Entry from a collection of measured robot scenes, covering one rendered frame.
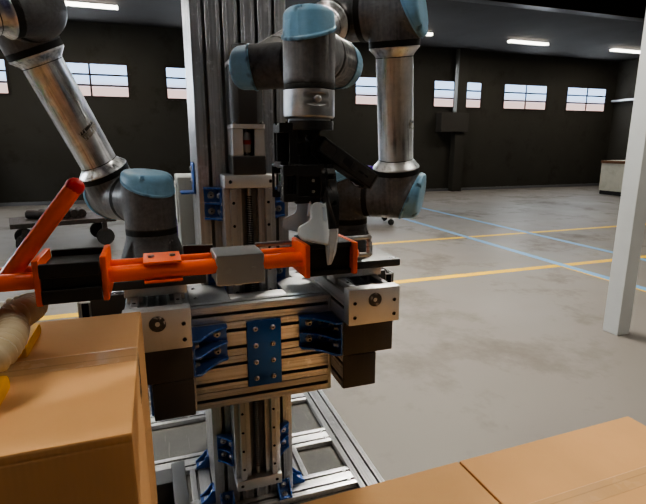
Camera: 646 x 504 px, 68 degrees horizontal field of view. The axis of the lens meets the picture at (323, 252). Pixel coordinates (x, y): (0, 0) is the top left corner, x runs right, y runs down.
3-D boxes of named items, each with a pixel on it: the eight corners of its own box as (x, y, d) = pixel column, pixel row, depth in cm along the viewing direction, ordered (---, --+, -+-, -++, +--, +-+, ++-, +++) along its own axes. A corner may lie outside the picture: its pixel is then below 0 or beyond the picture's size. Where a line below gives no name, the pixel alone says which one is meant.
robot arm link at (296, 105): (324, 94, 74) (344, 88, 67) (324, 124, 75) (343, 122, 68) (277, 92, 72) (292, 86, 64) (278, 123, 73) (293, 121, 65)
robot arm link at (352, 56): (306, 45, 84) (277, 32, 74) (367, 40, 80) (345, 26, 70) (306, 92, 86) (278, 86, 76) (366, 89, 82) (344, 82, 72)
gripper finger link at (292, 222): (278, 243, 81) (282, 195, 76) (311, 241, 83) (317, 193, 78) (282, 253, 79) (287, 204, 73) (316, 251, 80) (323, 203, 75)
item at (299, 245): (305, 278, 71) (305, 245, 69) (291, 267, 77) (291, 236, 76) (357, 273, 73) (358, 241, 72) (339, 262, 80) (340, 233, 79)
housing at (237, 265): (217, 287, 67) (215, 256, 66) (211, 275, 73) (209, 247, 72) (265, 283, 70) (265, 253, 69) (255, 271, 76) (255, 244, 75)
